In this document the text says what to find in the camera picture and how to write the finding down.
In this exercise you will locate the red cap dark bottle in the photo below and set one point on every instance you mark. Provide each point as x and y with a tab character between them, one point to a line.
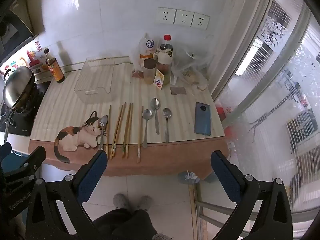
166	45

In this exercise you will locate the person's dark trouser legs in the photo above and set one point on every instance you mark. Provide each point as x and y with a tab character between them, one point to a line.
125	225

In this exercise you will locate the dark sauce bottle orange label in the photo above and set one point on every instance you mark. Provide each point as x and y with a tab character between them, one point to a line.
56	72

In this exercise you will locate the colourful wall stickers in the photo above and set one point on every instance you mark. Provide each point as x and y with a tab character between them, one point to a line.
33	60

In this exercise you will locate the frosted glass sliding door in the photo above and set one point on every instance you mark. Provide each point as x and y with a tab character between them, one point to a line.
275	105

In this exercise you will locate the spice jar with beige lid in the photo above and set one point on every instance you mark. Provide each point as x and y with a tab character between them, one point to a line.
163	67

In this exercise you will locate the grey slipper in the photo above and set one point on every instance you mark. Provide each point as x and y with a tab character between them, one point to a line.
144	202
121	201

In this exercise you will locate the steel wok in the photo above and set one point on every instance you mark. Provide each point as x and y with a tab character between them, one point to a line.
17	87

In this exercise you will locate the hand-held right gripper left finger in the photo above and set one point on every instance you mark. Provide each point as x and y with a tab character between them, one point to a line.
92	172

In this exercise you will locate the striped cat print table mat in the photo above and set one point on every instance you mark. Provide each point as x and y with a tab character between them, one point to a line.
75	110

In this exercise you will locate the black gas stove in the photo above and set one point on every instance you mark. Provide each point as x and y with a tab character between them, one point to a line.
17	130

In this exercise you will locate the white wall socket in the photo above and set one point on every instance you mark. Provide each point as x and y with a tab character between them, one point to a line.
166	15
184	18
200	20

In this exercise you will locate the range hood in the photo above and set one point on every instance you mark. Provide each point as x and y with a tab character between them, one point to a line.
12	30

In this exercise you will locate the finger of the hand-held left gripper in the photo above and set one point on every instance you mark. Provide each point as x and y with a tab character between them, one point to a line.
32	161

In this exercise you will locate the clear plastic container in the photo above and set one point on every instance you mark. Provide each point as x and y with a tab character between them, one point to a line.
95	80

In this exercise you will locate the white floral window sticker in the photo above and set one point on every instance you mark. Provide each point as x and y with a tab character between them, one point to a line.
272	32

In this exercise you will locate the small brown square card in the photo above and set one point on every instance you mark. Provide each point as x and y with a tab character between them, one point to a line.
178	90

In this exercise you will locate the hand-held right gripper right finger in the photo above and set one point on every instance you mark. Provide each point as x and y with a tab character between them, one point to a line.
225	175

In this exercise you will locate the glass jar with brown lid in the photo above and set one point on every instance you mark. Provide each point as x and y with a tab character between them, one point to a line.
149	72

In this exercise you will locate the white plastic bag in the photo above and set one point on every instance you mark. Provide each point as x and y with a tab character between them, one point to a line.
147	47

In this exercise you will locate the group of wooden chopsticks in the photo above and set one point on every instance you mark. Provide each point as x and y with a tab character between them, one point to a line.
139	140

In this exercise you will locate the clear plastic bag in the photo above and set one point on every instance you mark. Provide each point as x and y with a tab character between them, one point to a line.
190	67

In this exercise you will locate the steel spoon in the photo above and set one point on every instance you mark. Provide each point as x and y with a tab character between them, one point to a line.
166	112
154	103
147	115
103	122

